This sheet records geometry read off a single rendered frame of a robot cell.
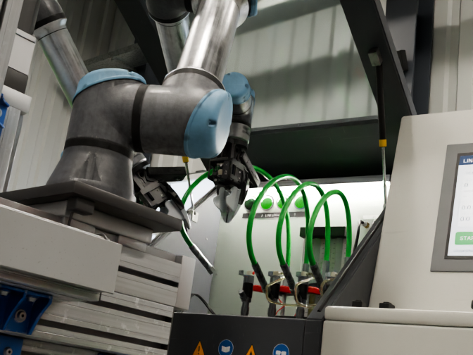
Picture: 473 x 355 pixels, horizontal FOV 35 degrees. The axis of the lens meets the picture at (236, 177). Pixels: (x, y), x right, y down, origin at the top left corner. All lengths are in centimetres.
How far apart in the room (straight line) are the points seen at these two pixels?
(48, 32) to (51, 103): 780
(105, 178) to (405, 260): 85
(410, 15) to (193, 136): 548
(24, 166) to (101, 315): 809
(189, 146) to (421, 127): 92
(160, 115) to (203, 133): 7
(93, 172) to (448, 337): 72
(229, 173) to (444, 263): 56
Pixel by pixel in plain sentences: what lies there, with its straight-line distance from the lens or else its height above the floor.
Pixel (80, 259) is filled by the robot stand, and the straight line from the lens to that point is 100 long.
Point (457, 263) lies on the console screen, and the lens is 176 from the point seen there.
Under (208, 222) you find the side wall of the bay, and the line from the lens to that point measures 237.
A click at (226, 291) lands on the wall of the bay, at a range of 235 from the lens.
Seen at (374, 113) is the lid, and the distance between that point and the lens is 211.
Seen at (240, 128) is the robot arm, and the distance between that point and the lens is 194.
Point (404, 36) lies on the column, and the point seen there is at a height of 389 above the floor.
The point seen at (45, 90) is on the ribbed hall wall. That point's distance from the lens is 958.
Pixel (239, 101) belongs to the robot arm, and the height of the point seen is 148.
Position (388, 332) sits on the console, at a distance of 151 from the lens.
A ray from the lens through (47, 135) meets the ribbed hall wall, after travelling 948.
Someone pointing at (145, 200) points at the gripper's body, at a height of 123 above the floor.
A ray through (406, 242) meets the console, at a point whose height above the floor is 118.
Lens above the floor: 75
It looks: 17 degrees up
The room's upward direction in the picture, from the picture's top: 8 degrees clockwise
